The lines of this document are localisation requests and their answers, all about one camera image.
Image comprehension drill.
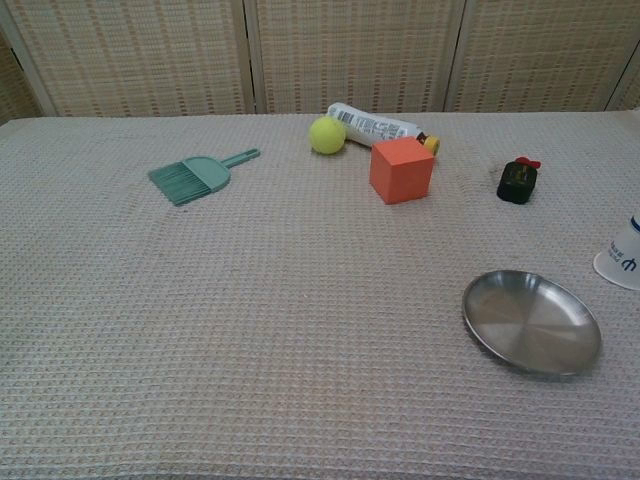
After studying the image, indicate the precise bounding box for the woven bamboo screen panel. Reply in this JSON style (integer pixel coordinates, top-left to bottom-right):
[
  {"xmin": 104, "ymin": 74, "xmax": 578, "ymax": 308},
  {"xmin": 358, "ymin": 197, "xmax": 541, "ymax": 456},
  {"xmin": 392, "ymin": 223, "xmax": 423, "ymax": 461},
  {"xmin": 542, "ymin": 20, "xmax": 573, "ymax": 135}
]
[
  {"xmin": 444, "ymin": 0, "xmax": 640, "ymax": 114},
  {"xmin": 0, "ymin": 0, "xmax": 259, "ymax": 119},
  {"xmin": 604, "ymin": 49, "xmax": 640, "ymax": 112},
  {"xmin": 244, "ymin": 0, "xmax": 469, "ymax": 115},
  {"xmin": 0, "ymin": 29, "xmax": 56, "ymax": 126}
]

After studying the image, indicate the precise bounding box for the orange cube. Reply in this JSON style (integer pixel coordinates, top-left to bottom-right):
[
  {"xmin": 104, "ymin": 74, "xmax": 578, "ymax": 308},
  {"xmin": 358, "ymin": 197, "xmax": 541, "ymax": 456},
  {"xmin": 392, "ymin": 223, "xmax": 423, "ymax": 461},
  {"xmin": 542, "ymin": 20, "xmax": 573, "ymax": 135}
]
[{"xmin": 368, "ymin": 135, "xmax": 435, "ymax": 206}]

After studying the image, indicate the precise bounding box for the small black red-capped bottle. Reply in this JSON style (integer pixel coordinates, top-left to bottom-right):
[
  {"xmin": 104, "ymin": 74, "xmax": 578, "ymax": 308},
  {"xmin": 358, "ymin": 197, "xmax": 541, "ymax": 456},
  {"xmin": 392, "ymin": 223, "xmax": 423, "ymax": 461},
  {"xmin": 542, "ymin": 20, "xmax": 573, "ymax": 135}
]
[{"xmin": 495, "ymin": 156, "xmax": 543, "ymax": 206}]

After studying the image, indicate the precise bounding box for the white bottle yellow cap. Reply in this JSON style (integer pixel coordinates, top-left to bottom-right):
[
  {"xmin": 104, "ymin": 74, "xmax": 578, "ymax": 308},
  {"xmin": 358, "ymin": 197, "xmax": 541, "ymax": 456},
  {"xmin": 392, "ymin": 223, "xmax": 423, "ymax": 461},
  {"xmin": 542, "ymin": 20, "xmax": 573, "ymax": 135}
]
[{"xmin": 326, "ymin": 101, "xmax": 442, "ymax": 155}]

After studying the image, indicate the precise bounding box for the beige waffle tablecloth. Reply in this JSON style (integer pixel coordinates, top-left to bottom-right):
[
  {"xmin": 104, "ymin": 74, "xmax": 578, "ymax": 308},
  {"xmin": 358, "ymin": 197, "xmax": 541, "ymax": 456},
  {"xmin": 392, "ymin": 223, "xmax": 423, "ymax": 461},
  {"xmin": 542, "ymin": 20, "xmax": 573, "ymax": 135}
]
[{"xmin": 0, "ymin": 107, "xmax": 640, "ymax": 480}]

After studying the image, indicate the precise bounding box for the silver metal bowl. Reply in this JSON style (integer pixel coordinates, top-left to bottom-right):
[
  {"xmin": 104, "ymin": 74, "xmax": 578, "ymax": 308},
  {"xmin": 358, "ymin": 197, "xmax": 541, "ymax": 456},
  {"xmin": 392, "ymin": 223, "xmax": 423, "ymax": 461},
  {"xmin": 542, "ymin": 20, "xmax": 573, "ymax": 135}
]
[{"xmin": 461, "ymin": 269, "xmax": 603, "ymax": 379}]

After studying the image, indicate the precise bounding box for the white paper cup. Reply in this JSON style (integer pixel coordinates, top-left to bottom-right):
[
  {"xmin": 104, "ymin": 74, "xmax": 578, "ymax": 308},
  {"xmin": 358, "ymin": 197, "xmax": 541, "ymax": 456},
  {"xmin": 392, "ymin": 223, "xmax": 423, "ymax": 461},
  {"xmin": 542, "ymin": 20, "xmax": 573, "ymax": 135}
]
[{"xmin": 592, "ymin": 213, "xmax": 640, "ymax": 292}]

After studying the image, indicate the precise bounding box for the yellow tennis ball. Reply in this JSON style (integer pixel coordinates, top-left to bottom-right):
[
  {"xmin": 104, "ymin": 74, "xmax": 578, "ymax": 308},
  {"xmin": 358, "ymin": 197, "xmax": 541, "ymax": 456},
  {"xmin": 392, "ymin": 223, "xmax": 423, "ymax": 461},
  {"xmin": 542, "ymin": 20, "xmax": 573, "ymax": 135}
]
[{"xmin": 308, "ymin": 115, "xmax": 347, "ymax": 155}]

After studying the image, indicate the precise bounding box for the green hand brush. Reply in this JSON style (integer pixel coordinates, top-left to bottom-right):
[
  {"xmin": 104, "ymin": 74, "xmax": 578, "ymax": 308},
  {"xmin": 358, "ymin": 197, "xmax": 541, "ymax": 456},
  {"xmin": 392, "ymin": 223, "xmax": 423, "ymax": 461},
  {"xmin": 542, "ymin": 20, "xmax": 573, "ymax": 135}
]
[{"xmin": 147, "ymin": 147, "xmax": 262, "ymax": 209}]

